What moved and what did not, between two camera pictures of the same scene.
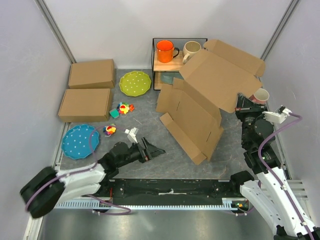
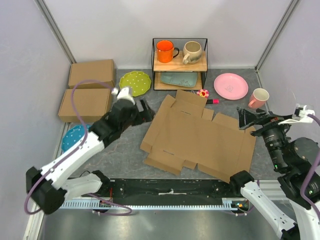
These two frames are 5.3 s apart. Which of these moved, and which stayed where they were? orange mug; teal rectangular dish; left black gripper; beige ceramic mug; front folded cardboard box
Moved: left black gripper
Stayed: teal rectangular dish; front folded cardboard box; beige ceramic mug; orange mug
